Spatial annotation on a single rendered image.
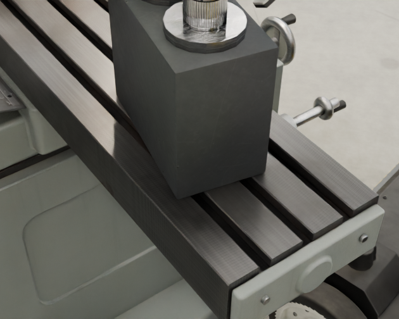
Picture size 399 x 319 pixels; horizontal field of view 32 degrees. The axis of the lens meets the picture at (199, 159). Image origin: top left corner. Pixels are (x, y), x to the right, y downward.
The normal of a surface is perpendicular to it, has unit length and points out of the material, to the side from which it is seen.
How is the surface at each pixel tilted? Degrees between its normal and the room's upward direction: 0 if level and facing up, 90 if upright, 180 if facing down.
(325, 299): 2
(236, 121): 90
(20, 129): 90
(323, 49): 0
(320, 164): 0
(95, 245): 90
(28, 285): 90
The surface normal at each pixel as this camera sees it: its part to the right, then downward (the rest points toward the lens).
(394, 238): 0.01, -0.73
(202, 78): 0.41, 0.63
